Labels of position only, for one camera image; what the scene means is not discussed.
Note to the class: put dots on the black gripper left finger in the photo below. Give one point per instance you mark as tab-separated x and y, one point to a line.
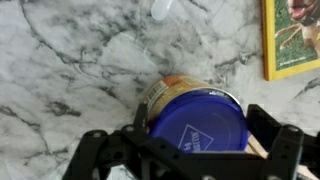
140	115

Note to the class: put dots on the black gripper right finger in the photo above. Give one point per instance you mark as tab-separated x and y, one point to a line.
263	126

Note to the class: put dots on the blue lidded tin can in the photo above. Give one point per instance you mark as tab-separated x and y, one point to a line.
200	120

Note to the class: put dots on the translucent plastic measuring spoon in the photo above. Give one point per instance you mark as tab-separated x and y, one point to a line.
161	8

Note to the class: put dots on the wooden block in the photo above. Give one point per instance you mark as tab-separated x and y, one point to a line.
257	148

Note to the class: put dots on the yellow dog picture book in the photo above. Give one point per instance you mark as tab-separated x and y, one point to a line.
286	43

